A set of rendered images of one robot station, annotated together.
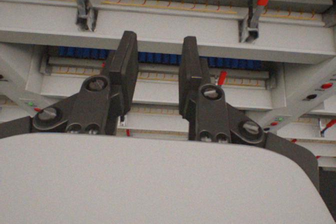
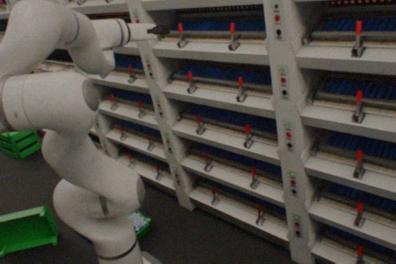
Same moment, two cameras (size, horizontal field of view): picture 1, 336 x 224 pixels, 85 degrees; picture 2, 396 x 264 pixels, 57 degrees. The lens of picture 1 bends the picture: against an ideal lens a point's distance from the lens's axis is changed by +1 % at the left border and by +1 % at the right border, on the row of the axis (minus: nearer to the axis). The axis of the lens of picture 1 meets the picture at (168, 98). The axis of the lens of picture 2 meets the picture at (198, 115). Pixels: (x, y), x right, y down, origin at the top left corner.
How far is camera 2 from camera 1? 120 cm
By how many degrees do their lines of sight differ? 50
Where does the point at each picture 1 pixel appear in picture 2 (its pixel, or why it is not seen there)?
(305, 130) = (346, 170)
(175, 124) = (232, 141)
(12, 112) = (149, 117)
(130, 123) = (204, 134)
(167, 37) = (204, 49)
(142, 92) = (205, 93)
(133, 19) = (197, 44)
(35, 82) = (162, 82)
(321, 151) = not seen: outside the picture
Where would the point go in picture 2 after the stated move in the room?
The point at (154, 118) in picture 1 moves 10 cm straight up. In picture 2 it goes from (221, 134) to (217, 114)
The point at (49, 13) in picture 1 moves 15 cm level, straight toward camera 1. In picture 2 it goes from (173, 43) to (166, 53)
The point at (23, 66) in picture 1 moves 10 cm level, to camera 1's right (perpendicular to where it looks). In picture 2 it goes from (161, 72) to (174, 74)
